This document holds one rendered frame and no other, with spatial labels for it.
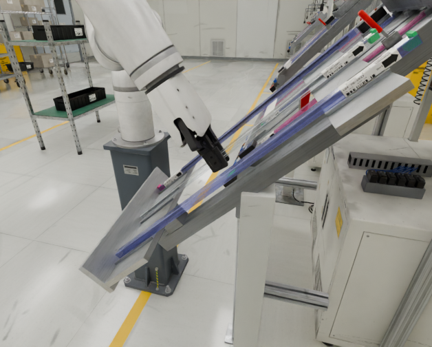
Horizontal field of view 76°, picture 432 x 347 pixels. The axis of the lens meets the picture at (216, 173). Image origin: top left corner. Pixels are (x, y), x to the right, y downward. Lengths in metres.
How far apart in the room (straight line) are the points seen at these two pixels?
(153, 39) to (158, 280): 1.13
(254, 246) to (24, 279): 1.32
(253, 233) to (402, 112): 1.89
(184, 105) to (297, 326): 1.08
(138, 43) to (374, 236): 0.74
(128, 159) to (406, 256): 0.91
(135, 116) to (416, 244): 0.91
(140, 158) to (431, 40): 0.83
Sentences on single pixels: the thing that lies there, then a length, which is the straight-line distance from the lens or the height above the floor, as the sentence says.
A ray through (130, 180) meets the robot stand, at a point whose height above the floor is 0.56.
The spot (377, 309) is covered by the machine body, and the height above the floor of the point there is 0.29.
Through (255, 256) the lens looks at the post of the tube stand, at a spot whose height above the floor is 0.68.
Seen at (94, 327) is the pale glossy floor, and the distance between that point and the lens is 1.37.
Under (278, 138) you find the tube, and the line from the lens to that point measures 0.34.
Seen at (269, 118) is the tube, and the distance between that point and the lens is 0.45.
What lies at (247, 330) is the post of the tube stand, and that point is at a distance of 0.76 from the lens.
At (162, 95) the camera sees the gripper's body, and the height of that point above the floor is 0.99.
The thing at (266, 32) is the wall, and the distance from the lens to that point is 9.53.
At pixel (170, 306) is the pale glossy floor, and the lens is 1.34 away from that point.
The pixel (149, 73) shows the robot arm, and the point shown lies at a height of 1.02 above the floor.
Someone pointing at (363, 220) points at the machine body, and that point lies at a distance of 0.84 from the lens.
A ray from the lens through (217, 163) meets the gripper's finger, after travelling 0.47.
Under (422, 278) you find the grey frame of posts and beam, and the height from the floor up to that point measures 0.49.
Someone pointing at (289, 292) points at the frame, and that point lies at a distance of 0.99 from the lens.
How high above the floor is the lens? 1.08
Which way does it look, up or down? 29 degrees down
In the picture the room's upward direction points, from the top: straight up
